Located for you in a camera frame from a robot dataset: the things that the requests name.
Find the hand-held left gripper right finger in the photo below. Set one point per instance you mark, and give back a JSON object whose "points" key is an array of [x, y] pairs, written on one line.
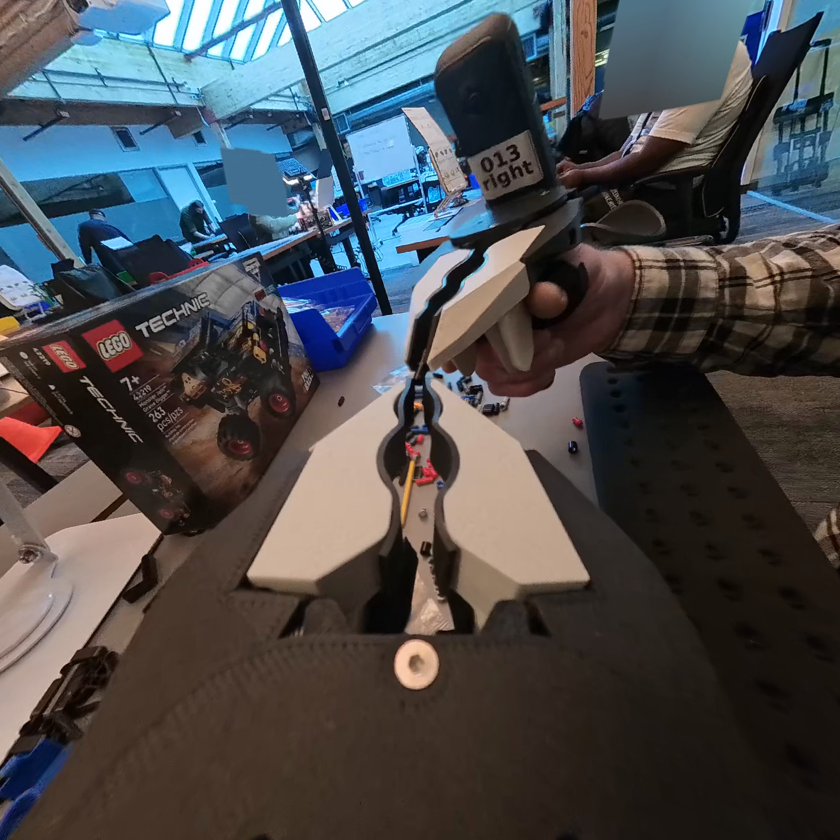
{"points": [[518, 525]]}

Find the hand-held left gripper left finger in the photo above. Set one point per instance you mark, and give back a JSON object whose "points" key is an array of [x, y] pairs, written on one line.
{"points": [[321, 525]]}

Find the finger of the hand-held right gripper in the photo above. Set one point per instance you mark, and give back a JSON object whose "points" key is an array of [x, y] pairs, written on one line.
{"points": [[418, 315], [492, 295]]}

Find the black thin liftarm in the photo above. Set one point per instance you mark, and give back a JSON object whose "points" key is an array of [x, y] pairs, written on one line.
{"points": [[418, 384]]}

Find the grey desk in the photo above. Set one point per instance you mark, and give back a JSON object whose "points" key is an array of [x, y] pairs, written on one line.
{"points": [[544, 426]]}

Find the person's right hand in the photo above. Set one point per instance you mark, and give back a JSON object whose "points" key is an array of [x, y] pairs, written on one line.
{"points": [[590, 328]]}

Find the tan pegboard sheet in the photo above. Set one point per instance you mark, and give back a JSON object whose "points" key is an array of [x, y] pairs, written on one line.
{"points": [[433, 144]]}

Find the background work table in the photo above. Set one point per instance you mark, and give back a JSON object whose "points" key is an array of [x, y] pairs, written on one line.
{"points": [[420, 229]]}

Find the blue storage bin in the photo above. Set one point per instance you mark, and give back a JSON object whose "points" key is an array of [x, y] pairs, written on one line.
{"points": [[328, 315]]}

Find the yellow axle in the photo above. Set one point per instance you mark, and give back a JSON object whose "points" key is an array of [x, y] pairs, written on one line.
{"points": [[408, 489]]}

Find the pile of small connector pieces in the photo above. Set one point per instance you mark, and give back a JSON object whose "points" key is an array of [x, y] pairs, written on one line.
{"points": [[479, 394]]}

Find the whiteboard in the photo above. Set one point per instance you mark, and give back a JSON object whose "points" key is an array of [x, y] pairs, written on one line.
{"points": [[380, 148]]}

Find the black steel pole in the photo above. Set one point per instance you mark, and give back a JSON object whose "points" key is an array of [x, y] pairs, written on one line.
{"points": [[328, 151]]}

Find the black angled beam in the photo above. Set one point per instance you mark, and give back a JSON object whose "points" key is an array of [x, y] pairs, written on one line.
{"points": [[141, 577]]}

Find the printed toy truck set box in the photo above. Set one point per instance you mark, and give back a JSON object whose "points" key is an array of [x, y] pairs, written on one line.
{"points": [[184, 380]]}

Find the black office chair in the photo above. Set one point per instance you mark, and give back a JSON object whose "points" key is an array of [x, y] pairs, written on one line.
{"points": [[754, 131]]}

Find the skylight window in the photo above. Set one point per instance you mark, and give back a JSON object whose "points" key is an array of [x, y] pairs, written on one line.
{"points": [[249, 26]]}

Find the white booklet stand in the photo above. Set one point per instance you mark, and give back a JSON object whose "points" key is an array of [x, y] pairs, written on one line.
{"points": [[59, 577]]}

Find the orange cone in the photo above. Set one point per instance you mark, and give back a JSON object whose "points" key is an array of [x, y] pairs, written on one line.
{"points": [[26, 436]]}

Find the blue fairing panel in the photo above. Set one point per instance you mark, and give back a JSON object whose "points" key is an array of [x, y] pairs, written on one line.
{"points": [[26, 774]]}

